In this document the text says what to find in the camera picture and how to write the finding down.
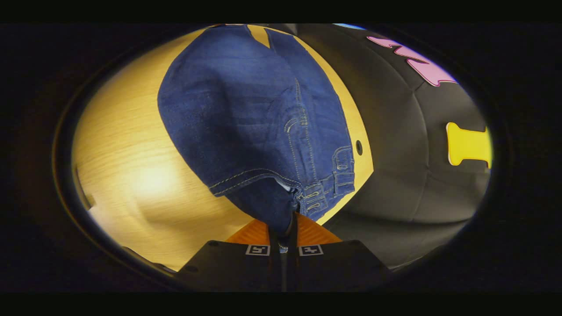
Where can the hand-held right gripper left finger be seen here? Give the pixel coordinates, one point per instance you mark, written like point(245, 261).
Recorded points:
point(275, 272)

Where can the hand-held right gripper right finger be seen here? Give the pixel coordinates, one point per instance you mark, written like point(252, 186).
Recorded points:
point(292, 272)

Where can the blue denim jeans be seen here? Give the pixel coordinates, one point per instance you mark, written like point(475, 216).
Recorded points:
point(246, 109)

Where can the black backdrop cloth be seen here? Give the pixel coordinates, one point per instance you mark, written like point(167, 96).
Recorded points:
point(395, 175)

